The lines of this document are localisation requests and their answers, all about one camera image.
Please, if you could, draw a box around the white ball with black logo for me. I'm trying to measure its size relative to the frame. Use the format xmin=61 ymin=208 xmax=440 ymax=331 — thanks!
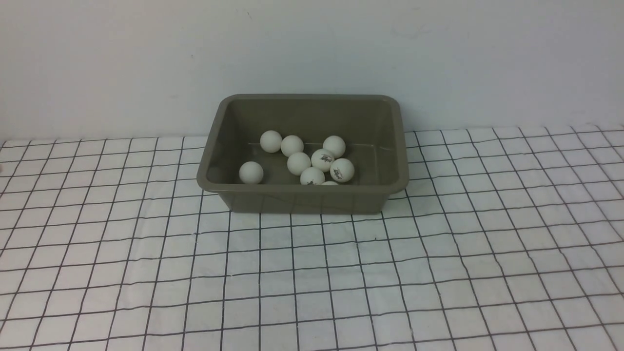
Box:
xmin=287 ymin=153 xmax=311 ymax=177

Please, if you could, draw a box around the white ball with red logo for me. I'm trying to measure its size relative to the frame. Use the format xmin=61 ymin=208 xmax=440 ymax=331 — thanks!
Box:
xmin=259 ymin=130 xmax=283 ymax=154

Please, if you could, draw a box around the plain white ball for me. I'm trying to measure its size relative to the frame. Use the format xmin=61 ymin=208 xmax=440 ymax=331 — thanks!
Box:
xmin=238 ymin=161 xmax=264 ymax=185

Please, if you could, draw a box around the white black-grid tablecloth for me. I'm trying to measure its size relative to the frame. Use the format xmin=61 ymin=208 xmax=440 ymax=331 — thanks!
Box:
xmin=0 ymin=126 xmax=624 ymax=351

